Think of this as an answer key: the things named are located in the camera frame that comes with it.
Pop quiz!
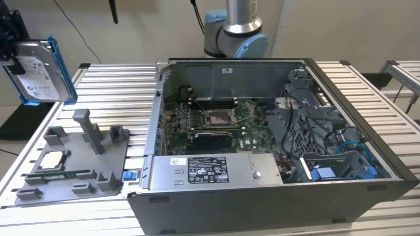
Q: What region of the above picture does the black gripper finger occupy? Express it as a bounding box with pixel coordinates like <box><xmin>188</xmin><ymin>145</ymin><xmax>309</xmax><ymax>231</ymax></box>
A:
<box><xmin>8</xmin><ymin>56</ymin><xmax>27</xmax><ymax>76</ymax></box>

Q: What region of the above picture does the hard disk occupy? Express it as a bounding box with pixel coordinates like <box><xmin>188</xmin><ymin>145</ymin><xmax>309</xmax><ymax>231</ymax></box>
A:
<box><xmin>5</xmin><ymin>35</ymin><xmax>79</xmax><ymax>107</ymax></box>

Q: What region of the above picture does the grey metal disk bay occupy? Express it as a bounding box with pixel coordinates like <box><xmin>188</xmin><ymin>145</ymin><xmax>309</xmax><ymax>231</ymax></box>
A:
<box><xmin>265</xmin><ymin>82</ymin><xmax>348</xmax><ymax>158</ymax></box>

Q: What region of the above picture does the black monitor stand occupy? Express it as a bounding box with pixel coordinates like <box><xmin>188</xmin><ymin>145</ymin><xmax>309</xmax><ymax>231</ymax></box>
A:
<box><xmin>0</xmin><ymin>100</ymin><xmax>63</xmax><ymax>141</ymax></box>

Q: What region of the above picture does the black hanging rod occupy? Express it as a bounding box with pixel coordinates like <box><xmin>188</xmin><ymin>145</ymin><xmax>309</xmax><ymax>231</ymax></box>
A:
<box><xmin>108</xmin><ymin>0</ymin><xmax>119</xmax><ymax>25</ymax></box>

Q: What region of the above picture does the silver CPU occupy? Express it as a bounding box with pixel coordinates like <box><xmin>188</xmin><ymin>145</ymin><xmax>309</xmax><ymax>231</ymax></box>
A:
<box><xmin>37</xmin><ymin>151</ymin><xmax>68</xmax><ymax>171</ymax></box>

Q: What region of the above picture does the green RAM stick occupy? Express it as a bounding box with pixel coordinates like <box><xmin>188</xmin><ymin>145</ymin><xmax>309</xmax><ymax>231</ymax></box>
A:
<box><xmin>28</xmin><ymin>171</ymin><xmax>91</xmax><ymax>179</ymax></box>

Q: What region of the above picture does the grey parts rack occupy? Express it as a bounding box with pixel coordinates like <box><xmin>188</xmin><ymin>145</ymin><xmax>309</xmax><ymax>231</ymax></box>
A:
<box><xmin>15</xmin><ymin>109</ymin><xmax>132</xmax><ymax>206</ymax></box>

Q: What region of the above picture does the silver power supply unit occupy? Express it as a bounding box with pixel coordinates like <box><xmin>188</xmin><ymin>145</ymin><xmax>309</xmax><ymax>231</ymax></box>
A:
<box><xmin>149</xmin><ymin>154</ymin><xmax>285</xmax><ymax>191</ymax></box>

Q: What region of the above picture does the CPU socket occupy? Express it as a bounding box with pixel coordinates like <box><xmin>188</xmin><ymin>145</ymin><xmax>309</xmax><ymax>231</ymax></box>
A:
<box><xmin>204</xmin><ymin>110</ymin><xmax>235</xmax><ymax>126</ymax></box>

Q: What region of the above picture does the black graphics card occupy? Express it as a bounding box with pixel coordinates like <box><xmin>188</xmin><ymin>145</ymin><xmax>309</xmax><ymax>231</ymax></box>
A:
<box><xmin>192</xmin><ymin>131</ymin><xmax>235</xmax><ymax>150</ymax></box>

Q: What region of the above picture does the metal socket cover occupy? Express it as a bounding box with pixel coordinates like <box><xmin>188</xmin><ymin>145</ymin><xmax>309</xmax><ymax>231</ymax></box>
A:
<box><xmin>229</xmin><ymin>100</ymin><xmax>256</xmax><ymax>123</ymax></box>

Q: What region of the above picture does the green motherboard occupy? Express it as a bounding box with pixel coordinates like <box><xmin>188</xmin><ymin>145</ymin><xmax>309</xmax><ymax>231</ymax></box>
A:
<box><xmin>159</xmin><ymin>97</ymin><xmax>280</xmax><ymax>158</ymax></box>

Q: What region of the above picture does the black open PC case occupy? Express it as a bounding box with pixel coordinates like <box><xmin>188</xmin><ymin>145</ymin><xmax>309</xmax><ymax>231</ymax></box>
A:
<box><xmin>125</xmin><ymin>58</ymin><xmax>420</xmax><ymax>236</ymax></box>

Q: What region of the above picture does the blue carrier block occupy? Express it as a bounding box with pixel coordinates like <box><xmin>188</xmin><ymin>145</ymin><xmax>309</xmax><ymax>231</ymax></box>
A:
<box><xmin>309</xmin><ymin>168</ymin><xmax>337</xmax><ymax>182</ymax></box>

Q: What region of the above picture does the black box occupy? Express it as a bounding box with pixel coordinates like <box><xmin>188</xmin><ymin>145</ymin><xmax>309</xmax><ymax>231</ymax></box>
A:
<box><xmin>363</xmin><ymin>72</ymin><xmax>393</xmax><ymax>90</ymax></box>

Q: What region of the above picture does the metal slat side table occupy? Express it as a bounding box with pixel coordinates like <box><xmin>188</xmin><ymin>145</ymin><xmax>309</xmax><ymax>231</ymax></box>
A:
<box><xmin>380</xmin><ymin>60</ymin><xmax>420</xmax><ymax>99</ymax></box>

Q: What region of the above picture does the locking lever wire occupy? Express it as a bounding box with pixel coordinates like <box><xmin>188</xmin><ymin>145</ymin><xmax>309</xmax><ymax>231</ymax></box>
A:
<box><xmin>192</xmin><ymin>98</ymin><xmax>208</xmax><ymax>112</ymax></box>

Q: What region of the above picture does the thin black cable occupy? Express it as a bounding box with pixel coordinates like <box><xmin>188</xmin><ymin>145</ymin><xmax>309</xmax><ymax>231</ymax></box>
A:
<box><xmin>189</xmin><ymin>0</ymin><xmax>207</xmax><ymax>35</ymax></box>

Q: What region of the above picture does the black wire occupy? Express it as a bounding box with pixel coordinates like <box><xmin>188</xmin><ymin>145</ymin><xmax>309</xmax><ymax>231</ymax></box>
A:
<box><xmin>280</xmin><ymin>88</ymin><xmax>316</xmax><ymax>158</ymax></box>

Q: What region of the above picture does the blue wire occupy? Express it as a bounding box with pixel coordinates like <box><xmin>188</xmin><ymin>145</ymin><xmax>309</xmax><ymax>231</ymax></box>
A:
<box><xmin>337</xmin><ymin>126</ymin><xmax>373</xmax><ymax>160</ymax></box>

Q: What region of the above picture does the grey metal bay bracket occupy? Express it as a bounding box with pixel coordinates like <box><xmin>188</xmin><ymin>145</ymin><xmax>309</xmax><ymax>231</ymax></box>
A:
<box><xmin>300</xmin><ymin>149</ymin><xmax>379</xmax><ymax>182</ymax></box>

